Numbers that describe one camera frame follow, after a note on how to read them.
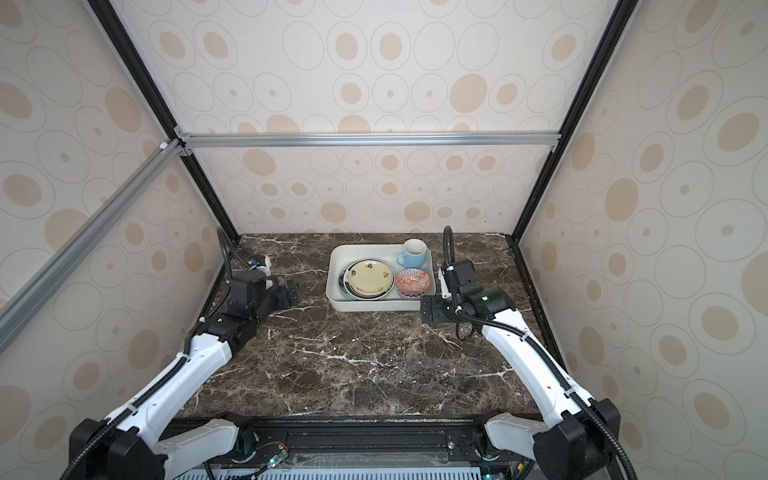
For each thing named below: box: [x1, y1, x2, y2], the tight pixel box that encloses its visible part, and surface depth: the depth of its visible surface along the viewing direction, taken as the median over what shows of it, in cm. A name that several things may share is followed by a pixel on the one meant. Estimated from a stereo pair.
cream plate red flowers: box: [343, 258, 395, 301], surface depth 105 cm
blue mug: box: [396, 238, 427, 269], surface depth 107 cm
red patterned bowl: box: [395, 268, 430, 297], surface depth 102 cm
